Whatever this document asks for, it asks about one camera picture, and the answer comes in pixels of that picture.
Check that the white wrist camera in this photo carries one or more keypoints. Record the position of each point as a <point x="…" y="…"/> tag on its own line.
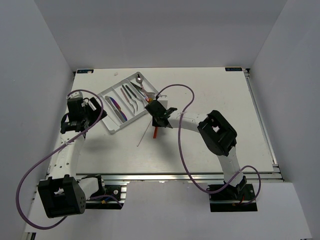
<point x="74" y="95"/>
<point x="161" y="97"/>

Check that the pink handled spoon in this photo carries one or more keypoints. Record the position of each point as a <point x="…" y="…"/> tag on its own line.
<point x="139" y="80"/>

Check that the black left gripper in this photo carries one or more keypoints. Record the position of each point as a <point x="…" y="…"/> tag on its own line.
<point x="96" y="112"/>

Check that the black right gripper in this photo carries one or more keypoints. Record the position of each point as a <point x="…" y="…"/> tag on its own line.
<point x="154" y="123"/>

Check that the pink handled fork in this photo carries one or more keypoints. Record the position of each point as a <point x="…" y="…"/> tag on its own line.
<point x="127" y="100"/>

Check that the left blue table label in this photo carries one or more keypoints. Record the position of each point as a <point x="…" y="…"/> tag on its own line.
<point x="84" y="71"/>

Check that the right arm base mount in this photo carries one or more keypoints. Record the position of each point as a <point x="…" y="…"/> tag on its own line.
<point x="227" y="201"/>

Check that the marbled handle spoon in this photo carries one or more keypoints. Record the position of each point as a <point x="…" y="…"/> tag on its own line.
<point x="139" y="89"/>

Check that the dark handled fork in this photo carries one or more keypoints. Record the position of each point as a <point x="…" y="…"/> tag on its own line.
<point x="130" y="97"/>

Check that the white divided cutlery tray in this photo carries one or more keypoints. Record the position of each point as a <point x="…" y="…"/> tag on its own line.
<point x="111" y="121"/>

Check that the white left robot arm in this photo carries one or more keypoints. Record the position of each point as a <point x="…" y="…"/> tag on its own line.
<point x="61" y="194"/>

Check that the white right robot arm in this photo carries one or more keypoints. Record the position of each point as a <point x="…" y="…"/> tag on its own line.
<point x="218" y="135"/>

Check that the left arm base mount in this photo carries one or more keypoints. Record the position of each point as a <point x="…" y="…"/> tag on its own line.
<point x="100" y="195"/>

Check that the iridescent purple knife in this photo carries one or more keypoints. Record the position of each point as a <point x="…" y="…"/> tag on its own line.
<point x="118" y="108"/>

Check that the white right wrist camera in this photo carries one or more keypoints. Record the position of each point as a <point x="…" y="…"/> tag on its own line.
<point x="161" y="97"/>

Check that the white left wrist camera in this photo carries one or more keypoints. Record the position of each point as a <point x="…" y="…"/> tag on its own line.
<point x="74" y="95"/>

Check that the green handled fork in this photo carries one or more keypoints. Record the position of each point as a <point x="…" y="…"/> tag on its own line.
<point x="134" y="95"/>

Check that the right blue table label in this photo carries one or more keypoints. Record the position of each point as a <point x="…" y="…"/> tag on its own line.
<point x="233" y="69"/>

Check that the blue table label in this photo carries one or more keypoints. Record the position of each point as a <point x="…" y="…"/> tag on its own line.
<point x="233" y="69"/>
<point x="84" y="71"/>

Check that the white chopstick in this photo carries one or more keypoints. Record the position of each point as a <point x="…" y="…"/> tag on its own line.
<point x="142" y="137"/>

